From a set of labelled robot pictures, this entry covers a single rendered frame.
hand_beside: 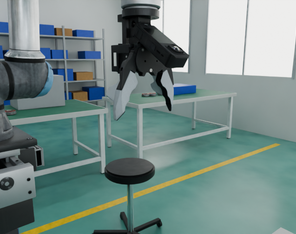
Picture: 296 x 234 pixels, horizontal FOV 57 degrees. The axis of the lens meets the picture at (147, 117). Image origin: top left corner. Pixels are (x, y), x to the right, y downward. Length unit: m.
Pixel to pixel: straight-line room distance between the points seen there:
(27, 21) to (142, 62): 0.48
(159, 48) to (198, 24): 5.42
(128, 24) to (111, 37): 7.18
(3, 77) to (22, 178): 0.29
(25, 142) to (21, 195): 0.15
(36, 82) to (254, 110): 4.47
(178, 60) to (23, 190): 0.53
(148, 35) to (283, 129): 4.47
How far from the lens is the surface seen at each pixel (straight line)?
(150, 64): 0.52
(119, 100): 0.49
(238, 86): 5.22
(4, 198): 0.78
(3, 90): 0.87
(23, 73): 0.89
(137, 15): 0.51
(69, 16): 7.28
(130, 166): 1.85
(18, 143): 0.84
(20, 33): 0.90
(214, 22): 5.61
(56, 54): 6.50
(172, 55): 0.45
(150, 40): 0.48
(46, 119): 2.70
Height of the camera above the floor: 1.26
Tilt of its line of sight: 12 degrees down
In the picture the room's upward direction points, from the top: straight up
